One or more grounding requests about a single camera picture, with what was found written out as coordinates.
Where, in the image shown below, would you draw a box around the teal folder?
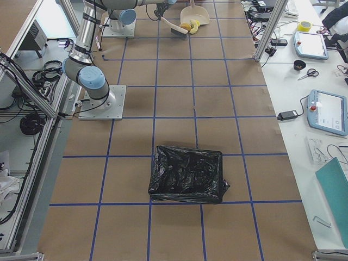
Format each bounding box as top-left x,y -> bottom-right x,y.
315,157 -> 347,248

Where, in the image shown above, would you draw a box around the white brush black bristles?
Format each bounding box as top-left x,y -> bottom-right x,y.
161,17 -> 188,37

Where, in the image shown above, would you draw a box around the bin with black bag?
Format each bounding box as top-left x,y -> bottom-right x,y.
148,145 -> 230,204

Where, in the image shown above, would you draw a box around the upper teach pendant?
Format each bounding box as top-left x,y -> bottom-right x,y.
293,31 -> 328,60

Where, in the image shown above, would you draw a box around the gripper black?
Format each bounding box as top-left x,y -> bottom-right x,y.
154,3 -> 168,17

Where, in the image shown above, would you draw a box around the allen key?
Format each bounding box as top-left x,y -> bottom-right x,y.
313,216 -> 332,228

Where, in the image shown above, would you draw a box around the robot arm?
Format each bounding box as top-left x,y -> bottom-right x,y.
108,3 -> 171,32
62,1 -> 175,101

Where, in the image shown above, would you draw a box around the white plastic dustpan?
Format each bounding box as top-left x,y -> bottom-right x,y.
180,0 -> 210,25

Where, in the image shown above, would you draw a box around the grey control box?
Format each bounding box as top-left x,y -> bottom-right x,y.
18,20 -> 48,58

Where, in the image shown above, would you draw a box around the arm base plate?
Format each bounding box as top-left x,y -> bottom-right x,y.
102,16 -> 136,38
78,85 -> 127,120

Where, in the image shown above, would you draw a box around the black scissors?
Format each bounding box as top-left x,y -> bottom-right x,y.
298,68 -> 319,80

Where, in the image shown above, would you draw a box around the curved pale peel piece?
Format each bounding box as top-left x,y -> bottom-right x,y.
189,23 -> 200,34

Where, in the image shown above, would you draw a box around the yellow tape roll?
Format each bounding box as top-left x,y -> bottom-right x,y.
297,21 -> 312,32

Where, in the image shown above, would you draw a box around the aluminium frame post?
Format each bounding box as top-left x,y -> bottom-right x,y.
254,0 -> 288,62

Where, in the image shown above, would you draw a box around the teach pendant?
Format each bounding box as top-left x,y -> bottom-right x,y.
293,31 -> 328,60
307,90 -> 347,136

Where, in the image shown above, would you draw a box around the black power adapter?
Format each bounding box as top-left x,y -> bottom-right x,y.
277,110 -> 299,121

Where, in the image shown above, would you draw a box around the coiled black cables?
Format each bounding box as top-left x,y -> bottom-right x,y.
19,111 -> 44,136

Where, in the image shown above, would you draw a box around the clear plastic bag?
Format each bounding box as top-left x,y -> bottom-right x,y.
305,136 -> 330,165

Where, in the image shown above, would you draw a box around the small black bowl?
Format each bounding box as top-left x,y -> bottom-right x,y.
293,60 -> 307,71

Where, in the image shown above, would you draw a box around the lower teach pendant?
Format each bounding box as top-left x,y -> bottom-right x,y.
307,90 -> 347,136

